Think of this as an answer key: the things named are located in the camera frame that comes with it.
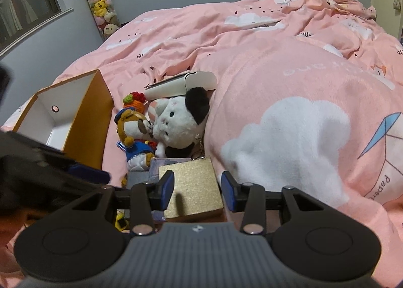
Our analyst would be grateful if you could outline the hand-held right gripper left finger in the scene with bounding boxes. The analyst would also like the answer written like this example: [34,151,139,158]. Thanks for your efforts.
[68,170,175,236]

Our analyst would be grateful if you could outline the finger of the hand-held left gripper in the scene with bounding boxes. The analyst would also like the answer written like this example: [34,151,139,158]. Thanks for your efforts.
[64,162,111,185]

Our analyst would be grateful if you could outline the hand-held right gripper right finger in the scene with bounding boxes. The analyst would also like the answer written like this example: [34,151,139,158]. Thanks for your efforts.
[220,171,334,235]

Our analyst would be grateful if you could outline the gold glitter box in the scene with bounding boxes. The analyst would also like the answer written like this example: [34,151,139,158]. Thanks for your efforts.
[157,157,225,221]

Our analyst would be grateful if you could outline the white wooden storage box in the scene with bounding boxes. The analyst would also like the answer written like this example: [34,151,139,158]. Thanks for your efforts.
[13,68,114,170]

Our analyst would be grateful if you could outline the brown bear plush blue outfit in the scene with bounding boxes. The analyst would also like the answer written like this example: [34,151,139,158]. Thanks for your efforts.
[114,108,158,171]

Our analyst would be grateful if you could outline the white oblong case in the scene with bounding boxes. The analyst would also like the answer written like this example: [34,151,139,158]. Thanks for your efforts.
[144,71,218,100]

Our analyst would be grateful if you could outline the grey box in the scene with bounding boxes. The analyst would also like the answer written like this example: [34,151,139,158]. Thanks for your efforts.
[126,171,161,189]

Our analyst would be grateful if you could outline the small yellow toy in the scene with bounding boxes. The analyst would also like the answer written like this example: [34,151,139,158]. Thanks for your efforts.
[115,211,131,232]

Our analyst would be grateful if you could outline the white and black cat plush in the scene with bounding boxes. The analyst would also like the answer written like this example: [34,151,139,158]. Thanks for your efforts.
[150,87,211,158]

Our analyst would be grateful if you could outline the pink striped plush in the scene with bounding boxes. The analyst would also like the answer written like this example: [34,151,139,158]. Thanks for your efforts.
[147,101,162,123]

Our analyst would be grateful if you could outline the crochet orange carrot toy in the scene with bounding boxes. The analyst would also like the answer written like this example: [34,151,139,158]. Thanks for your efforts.
[122,91,147,115]

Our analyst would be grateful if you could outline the pink cloud print blanket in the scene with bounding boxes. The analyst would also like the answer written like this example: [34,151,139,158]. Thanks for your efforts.
[0,0,403,288]

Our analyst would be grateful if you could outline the hanging column of plush toys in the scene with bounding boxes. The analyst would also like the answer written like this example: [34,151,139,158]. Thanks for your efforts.
[76,0,122,40]

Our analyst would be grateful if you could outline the metal keychain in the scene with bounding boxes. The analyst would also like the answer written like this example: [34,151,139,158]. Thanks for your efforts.
[193,135,206,160]

